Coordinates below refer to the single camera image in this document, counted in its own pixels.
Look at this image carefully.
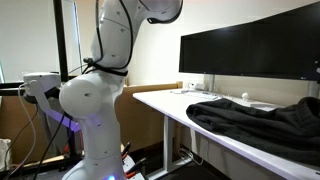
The black jean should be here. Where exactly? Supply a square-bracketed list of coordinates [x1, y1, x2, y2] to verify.
[185, 96, 320, 168]

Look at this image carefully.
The large brown cardboard panel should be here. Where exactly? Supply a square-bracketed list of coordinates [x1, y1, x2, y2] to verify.
[0, 81, 184, 164]

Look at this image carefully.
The silver monitor stand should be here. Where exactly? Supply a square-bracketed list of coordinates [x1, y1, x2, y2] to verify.
[169, 73, 221, 101]
[306, 80, 320, 100]

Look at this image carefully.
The black computer monitor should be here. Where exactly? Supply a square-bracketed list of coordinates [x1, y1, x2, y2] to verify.
[179, 23, 252, 76]
[248, 0, 320, 82]

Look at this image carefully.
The red black hand tool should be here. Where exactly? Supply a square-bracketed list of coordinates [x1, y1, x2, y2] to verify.
[125, 157, 148, 179]
[121, 141, 132, 159]

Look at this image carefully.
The white flat trackpad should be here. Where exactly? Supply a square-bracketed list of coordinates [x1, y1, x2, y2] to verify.
[249, 102, 278, 109]

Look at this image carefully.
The black vertical pole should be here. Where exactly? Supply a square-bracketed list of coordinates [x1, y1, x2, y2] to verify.
[53, 0, 78, 158]

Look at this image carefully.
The white machine with purple light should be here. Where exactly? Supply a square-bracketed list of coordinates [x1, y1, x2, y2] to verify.
[23, 71, 81, 133]

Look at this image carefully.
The black horizontal bar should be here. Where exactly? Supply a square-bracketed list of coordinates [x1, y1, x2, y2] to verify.
[0, 81, 26, 98]

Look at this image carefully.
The white bag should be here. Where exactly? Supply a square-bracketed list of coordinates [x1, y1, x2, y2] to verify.
[0, 138, 14, 172]

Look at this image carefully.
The white desk leg frame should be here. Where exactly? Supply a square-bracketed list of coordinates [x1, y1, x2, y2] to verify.
[146, 114, 193, 180]

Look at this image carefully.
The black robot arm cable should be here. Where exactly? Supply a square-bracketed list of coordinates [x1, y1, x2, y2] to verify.
[33, 0, 135, 180]

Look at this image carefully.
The under desk cable loop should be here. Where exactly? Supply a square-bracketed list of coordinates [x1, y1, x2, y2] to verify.
[178, 146, 205, 167]

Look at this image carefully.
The white hanging cable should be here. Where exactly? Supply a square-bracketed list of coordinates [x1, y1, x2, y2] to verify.
[8, 83, 38, 176]

